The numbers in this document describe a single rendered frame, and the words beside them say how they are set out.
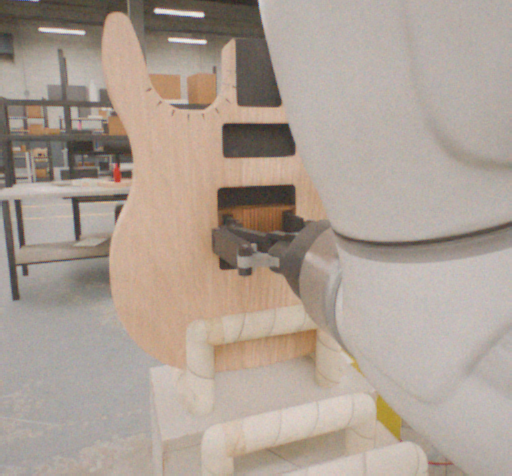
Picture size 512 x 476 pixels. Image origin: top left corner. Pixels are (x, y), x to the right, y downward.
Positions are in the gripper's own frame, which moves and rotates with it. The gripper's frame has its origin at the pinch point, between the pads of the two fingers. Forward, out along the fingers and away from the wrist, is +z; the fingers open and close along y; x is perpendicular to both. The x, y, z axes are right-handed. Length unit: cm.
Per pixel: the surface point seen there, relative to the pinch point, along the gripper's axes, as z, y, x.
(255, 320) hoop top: -3.0, -1.6, -10.4
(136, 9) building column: 866, 58, 272
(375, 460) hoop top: -17.9, 4.7, -18.6
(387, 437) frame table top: 5.8, 24.0, -37.8
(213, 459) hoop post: -10.7, -8.7, -20.5
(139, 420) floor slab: 155, -9, -125
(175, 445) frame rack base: -5.3, -11.6, -22.1
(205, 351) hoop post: -3.3, -7.7, -13.0
